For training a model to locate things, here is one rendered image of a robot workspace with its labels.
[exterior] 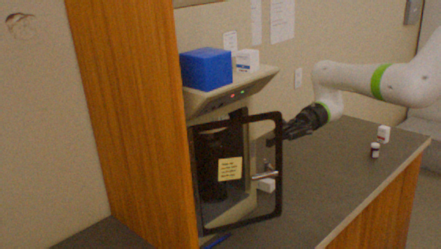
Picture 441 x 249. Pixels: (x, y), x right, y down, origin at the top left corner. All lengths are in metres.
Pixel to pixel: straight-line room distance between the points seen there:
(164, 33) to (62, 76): 0.55
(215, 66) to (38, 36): 0.58
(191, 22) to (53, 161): 0.69
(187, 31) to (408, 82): 0.59
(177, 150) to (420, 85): 0.65
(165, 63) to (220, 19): 0.28
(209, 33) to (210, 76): 0.17
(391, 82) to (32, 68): 1.05
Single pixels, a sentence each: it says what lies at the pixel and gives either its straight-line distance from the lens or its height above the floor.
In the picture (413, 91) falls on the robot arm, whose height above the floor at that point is 1.48.
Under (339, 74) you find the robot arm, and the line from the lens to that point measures 1.35.
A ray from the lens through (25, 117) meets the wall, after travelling 1.35.
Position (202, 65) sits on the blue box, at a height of 1.58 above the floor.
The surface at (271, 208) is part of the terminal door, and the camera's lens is 1.34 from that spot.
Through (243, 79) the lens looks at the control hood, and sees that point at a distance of 1.09.
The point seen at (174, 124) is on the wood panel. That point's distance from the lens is 0.97.
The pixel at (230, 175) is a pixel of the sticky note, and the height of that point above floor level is 1.20.
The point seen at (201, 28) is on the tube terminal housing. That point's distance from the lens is 1.10.
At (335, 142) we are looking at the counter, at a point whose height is 0.94.
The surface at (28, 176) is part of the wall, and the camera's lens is 1.42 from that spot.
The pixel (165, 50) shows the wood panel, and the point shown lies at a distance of 0.92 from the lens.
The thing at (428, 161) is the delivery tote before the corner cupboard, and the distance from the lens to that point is 3.83.
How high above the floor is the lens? 1.82
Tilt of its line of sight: 25 degrees down
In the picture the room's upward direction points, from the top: 3 degrees counter-clockwise
